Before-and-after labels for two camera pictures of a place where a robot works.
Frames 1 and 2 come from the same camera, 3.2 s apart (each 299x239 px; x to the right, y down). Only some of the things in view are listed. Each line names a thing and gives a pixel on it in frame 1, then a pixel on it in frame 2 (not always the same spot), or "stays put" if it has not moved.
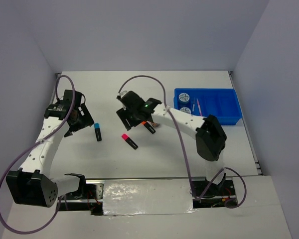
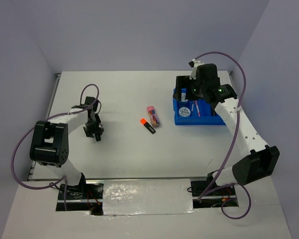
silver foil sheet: x=147 y=196 stays put
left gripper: x=85 y=120 → x=99 y=128
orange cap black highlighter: x=149 y=126 stays put
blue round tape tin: x=184 y=97 stays put
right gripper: x=123 y=113 → x=184 y=81
